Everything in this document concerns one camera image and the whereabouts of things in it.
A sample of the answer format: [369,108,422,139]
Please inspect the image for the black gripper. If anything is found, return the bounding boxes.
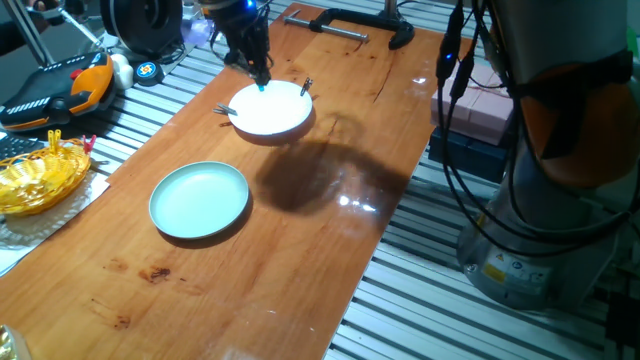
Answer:
[202,0,274,85]

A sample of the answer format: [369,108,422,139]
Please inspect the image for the dark sleeved forearm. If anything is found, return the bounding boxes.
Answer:
[0,18,36,57]

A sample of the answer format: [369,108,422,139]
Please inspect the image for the black metal C-clamp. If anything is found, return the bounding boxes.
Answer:
[283,7,416,51]

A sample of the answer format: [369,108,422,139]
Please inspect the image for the person hand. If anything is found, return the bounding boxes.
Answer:
[28,0,66,15]

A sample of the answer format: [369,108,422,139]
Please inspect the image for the white ceramic plate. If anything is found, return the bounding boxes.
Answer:
[227,79,314,137]

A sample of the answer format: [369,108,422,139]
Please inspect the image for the translucent purple cup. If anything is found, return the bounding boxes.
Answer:
[180,17,214,48]

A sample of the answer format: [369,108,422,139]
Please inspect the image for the black puck blue orange logo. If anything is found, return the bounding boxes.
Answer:
[133,60,165,87]

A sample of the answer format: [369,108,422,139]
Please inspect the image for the black round fan housing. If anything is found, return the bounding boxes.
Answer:
[99,0,184,57]

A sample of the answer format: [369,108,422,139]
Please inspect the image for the white rounded object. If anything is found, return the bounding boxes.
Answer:
[110,53,135,91]

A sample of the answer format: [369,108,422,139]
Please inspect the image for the pale green plate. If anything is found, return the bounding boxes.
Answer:
[148,160,250,240]

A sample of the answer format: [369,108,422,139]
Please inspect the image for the wooden board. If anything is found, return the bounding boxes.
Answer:
[0,2,459,360]

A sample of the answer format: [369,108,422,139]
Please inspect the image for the black orange teach pendant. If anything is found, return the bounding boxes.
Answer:
[0,51,117,132]

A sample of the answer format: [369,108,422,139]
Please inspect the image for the dark blue box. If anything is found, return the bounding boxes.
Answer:
[428,126,509,184]

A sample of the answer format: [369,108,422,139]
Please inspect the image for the pink gift box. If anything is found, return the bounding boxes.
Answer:
[430,62,516,147]

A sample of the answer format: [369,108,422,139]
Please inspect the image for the slanted aluminium pole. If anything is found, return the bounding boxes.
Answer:
[4,0,55,67]

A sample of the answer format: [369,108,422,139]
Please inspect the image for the black keyboard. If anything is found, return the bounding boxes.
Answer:
[0,132,47,162]

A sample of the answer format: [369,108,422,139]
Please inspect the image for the silver foil mat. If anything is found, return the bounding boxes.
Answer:
[0,169,111,277]

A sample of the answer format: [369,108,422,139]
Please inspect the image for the gold shiny object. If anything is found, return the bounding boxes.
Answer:
[0,324,34,360]

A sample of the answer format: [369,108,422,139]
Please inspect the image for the black cable blue-lit plug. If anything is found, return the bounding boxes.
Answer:
[434,0,640,259]

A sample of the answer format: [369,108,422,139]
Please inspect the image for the black cable plain plug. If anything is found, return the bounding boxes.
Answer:
[448,49,640,246]

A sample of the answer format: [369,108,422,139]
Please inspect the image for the yellow wire basket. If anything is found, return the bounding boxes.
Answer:
[0,137,92,217]

